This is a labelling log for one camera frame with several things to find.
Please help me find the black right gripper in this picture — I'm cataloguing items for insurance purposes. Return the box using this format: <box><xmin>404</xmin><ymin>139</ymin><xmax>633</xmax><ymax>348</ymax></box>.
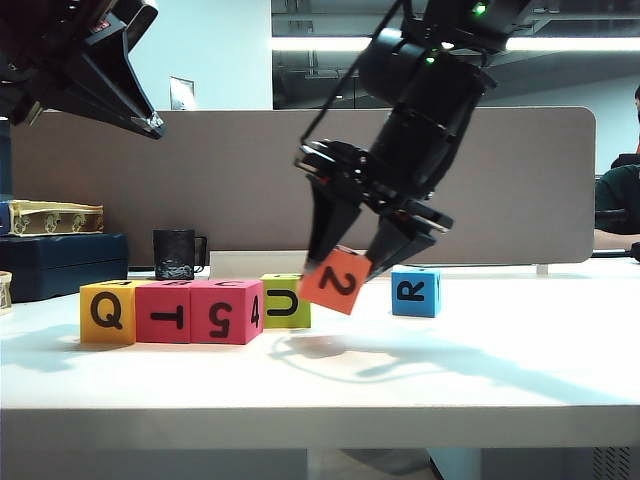
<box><xmin>304</xmin><ymin>169</ymin><xmax>455</xmax><ymax>283</ymax></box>

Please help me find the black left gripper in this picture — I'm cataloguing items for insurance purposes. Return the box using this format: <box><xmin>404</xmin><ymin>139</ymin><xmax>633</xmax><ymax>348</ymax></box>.
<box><xmin>0</xmin><ymin>0</ymin><xmax>168</xmax><ymax>141</ymax></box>

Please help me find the orange foam block 2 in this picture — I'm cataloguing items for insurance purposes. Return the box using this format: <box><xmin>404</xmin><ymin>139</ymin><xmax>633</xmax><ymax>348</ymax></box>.
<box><xmin>298</xmin><ymin>248</ymin><xmax>374</xmax><ymax>316</ymax></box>

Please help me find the blue foam block R 3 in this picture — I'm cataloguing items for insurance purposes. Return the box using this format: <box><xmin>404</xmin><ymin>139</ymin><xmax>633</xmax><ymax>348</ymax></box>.
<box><xmin>390</xmin><ymin>269</ymin><xmax>442</xmax><ymax>318</ymax></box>

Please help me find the pink foam block 5 4 C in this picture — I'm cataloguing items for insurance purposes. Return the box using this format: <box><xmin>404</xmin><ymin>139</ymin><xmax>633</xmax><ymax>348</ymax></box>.
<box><xmin>189</xmin><ymin>278</ymin><xmax>265</xmax><ymax>346</ymax></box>

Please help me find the pink foam block T B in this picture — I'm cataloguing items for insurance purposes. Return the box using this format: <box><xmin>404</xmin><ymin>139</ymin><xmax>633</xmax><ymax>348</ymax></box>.
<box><xmin>134</xmin><ymin>279</ymin><xmax>192</xmax><ymax>345</ymax></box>

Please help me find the yellow foam block Q T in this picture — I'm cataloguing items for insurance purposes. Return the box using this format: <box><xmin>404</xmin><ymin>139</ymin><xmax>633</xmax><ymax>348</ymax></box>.
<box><xmin>79</xmin><ymin>280</ymin><xmax>137</xmax><ymax>346</ymax></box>

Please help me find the green foam block U Q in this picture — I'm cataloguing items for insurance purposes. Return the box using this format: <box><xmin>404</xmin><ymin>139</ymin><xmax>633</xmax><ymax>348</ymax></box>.
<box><xmin>259</xmin><ymin>272</ymin><xmax>312</xmax><ymax>330</ymax></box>

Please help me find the gold decorated box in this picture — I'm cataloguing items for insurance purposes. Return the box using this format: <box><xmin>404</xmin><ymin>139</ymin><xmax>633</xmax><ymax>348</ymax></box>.
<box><xmin>0</xmin><ymin>199</ymin><xmax>106</xmax><ymax>238</ymax></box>

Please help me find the brown desk divider panel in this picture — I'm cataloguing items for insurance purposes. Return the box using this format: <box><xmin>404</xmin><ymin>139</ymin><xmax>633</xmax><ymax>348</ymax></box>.
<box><xmin>10</xmin><ymin>106</ymin><xmax>597</xmax><ymax>268</ymax></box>

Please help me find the black mug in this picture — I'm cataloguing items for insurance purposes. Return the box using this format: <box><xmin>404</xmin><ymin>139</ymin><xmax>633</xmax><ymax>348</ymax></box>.
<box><xmin>152</xmin><ymin>229</ymin><xmax>208</xmax><ymax>281</ymax></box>

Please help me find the dark blue case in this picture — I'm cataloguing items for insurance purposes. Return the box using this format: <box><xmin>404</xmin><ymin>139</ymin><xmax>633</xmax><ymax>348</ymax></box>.
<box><xmin>0</xmin><ymin>233</ymin><xmax>130</xmax><ymax>304</ymax></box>

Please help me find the white table leg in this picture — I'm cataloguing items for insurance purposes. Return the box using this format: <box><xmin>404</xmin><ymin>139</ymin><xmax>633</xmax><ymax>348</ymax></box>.
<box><xmin>427</xmin><ymin>448</ymin><xmax>484</xmax><ymax>480</ymax></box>

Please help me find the person in dark green shirt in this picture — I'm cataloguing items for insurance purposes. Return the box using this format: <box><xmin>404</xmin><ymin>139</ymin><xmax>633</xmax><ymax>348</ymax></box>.
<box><xmin>593</xmin><ymin>164</ymin><xmax>640</xmax><ymax>251</ymax></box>

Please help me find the framed wall sign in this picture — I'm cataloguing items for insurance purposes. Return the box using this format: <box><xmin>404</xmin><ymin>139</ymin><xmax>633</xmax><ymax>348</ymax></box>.
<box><xmin>168</xmin><ymin>76</ymin><xmax>196</xmax><ymax>111</ymax></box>

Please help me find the beige cable tray lid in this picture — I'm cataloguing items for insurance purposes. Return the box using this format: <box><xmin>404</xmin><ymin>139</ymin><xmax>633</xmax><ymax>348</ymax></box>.
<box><xmin>208</xmin><ymin>249</ymin><xmax>396</xmax><ymax>282</ymax></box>

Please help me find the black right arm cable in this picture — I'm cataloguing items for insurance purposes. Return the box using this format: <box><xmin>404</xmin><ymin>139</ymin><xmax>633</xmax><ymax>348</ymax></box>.
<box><xmin>298</xmin><ymin>0</ymin><xmax>407</xmax><ymax>147</ymax></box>

